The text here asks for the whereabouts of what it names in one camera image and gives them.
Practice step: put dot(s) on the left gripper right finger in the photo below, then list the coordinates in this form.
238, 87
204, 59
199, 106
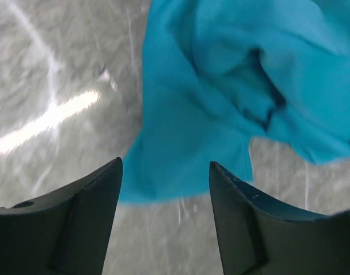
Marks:
258, 234

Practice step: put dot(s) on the teal t shirt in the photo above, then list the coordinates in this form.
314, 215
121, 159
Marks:
218, 73

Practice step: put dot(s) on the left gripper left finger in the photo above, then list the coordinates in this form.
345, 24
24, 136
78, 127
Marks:
66, 231

